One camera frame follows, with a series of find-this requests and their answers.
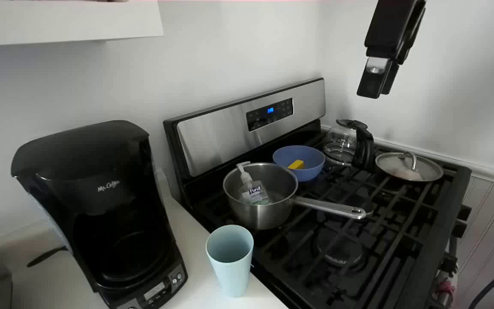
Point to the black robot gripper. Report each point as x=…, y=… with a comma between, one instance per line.
x=394, y=26

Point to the small yellow item in bowl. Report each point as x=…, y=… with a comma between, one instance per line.
x=296, y=165

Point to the blue bowl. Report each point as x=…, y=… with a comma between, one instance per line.
x=284, y=155

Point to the steel pan lid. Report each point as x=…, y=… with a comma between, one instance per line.
x=399, y=170

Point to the black and steel gas stove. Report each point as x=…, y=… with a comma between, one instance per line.
x=385, y=229

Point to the black stove knob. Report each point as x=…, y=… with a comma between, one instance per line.
x=464, y=212
x=459, y=229

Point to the clear pump bottle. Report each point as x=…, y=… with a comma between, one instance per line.
x=255, y=191

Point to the light blue plastic cup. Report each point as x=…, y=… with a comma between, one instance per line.
x=231, y=263

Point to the black drip coffee maker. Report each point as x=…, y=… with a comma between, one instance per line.
x=99, y=172

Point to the white wall cabinet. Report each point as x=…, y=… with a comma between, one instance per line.
x=59, y=19

